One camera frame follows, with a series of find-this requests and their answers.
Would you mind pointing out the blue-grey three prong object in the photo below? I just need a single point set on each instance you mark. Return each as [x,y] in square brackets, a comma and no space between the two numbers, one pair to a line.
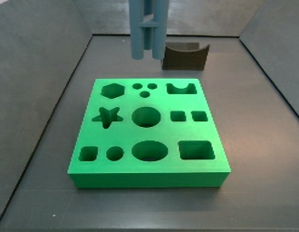
[148,16]

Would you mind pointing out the green shape sorter block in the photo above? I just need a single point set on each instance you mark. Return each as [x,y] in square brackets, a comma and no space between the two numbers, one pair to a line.
[148,137]

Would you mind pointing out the dark brown curved block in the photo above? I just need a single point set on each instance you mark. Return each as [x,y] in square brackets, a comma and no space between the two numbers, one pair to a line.
[184,56]

